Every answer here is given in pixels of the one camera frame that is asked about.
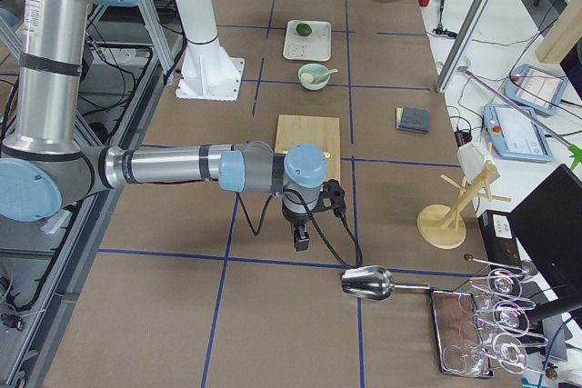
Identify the white rectangular tray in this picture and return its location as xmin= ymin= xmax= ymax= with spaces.
xmin=283 ymin=19 xmax=332 ymax=62

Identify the black monitor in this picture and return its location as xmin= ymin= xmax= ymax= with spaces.
xmin=509 ymin=164 xmax=581 ymax=291

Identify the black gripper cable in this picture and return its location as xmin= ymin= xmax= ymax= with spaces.
xmin=236 ymin=190 xmax=365 ymax=270

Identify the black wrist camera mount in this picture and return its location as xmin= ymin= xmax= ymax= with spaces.
xmin=312 ymin=179 xmax=346 ymax=218

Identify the upper teach pendant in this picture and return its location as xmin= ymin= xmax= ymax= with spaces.
xmin=505 ymin=64 xmax=568 ymax=116

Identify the wooden mug tree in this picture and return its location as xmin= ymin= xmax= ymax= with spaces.
xmin=416 ymin=160 xmax=511 ymax=250

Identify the aluminium frame post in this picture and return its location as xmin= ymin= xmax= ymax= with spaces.
xmin=436 ymin=0 xmax=491 ymax=93

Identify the white ceramic spoon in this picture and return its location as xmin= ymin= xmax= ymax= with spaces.
xmin=314 ymin=69 xmax=338 ymax=83

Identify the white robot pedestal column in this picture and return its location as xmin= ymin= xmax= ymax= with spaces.
xmin=175 ymin=0 xmax=245 ymax=102

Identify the teach pendant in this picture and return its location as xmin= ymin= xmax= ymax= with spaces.
xmin=505 ymin=64 xmax=568 ymax=116
xmin=483 ymin=104 xmax=553 ymax=163

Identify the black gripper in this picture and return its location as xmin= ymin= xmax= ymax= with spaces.
xmin=282 ymin=205 xmax=310 ymax=251

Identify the dark tray with glasses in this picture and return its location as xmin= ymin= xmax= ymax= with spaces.
xmin=429 ymin=289 xmax=495 ymax=379

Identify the light green ceramic bowl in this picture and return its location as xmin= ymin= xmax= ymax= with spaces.
xmin=297 ymin=64 xmax=330 ymax=91

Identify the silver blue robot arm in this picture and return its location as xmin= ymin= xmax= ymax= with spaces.
xmin=1 ymin=0 xmax=326 ymax=251

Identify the bamboo cutting board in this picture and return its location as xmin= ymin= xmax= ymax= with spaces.
xmin=275 ymin=114 xmax=341 ymax=182

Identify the wire glass rack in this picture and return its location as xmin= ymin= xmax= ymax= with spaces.
xmin=451 ymin=254 xmax=548 ymax=374

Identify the steel scoop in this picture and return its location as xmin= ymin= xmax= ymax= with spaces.
xmin=341 ymin=265 xmax=430 ymax=301

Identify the white mug on tree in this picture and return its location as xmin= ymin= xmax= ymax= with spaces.
xmin=457 ymin=143 xmax=492 ymax=183

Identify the grey folded cloth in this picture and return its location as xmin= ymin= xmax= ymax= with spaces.
xmin=395 ymin=106 xmax=430 ymax=134

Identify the lower teach pendant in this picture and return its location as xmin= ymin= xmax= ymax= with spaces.
xmin=483 ymin=104 xmax=553 ymax=163

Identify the green lime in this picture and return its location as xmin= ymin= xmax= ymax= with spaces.
xmin=295 ymin=22 xmax=313 ymax=37

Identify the white steamed bun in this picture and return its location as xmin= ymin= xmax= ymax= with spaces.
xmin=300 ymin=73 xmax=316 ymax=84

